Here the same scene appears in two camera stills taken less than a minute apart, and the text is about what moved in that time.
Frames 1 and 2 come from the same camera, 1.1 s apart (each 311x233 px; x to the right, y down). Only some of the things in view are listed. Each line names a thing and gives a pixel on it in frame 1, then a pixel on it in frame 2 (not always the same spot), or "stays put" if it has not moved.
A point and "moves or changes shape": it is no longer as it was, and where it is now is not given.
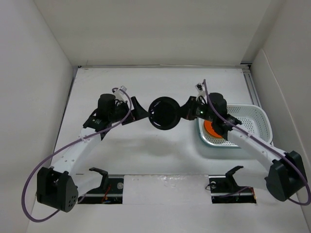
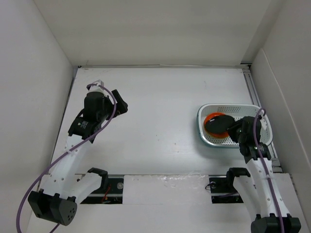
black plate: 164,113 moves or changes shape
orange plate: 208,125 stays put
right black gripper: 187,109 → 231,129
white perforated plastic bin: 253,118 stays put
